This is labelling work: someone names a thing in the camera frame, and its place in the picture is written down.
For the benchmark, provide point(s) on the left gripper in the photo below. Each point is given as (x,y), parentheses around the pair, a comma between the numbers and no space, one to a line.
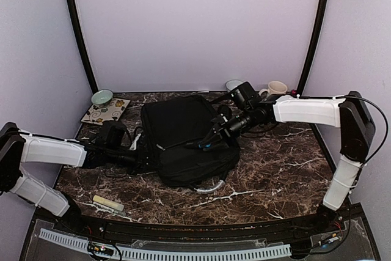
(143,156)

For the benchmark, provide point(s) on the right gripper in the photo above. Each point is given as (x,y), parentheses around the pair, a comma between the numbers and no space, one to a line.
(223,129)

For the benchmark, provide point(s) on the black student bag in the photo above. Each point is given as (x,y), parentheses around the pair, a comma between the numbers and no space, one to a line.
(170,128)

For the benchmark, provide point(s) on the yellow highlighter pen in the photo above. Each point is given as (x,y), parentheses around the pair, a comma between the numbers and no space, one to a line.
(108,203)

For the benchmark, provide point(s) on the clear pen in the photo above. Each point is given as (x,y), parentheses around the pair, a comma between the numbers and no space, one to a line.
(111,210)

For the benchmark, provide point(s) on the black and blue marker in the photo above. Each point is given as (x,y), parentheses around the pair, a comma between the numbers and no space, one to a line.
(200,146)

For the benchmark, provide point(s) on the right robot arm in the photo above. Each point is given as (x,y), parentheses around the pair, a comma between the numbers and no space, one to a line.
(349,113)

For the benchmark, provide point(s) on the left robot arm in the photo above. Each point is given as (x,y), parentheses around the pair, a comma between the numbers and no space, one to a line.
(19,147)

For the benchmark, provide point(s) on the celadon bowl at back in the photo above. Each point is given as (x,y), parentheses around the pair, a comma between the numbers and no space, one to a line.
(232,84)

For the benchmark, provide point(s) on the celadon bowl on tile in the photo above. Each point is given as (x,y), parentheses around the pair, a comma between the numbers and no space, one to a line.
(102,98)

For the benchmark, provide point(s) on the white mug with print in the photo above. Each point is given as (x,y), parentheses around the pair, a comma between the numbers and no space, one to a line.
(274,88)

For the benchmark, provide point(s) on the small circuit board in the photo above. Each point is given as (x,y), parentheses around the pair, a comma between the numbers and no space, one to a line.
(99,250)

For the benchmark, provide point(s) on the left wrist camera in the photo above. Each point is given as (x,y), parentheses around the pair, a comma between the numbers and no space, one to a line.
(111,134)

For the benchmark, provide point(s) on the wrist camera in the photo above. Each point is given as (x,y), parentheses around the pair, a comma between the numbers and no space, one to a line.
(111,134)
(245,97)

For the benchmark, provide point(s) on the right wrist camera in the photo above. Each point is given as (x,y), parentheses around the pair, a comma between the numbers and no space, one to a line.
(245,97)

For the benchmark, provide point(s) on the black front table rail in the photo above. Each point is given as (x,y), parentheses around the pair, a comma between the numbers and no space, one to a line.
(294,230)

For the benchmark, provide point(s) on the white cable duct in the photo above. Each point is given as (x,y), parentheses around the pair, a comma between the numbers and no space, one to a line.
(166,251)

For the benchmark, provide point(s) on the right black frame post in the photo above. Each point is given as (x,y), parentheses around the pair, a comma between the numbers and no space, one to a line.
(315,36)

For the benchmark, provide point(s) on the black frame post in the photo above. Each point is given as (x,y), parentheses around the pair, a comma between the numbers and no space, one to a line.
(75,22)
(315,36)

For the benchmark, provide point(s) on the left black frame post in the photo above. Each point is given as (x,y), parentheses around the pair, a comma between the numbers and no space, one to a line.
(75,22)

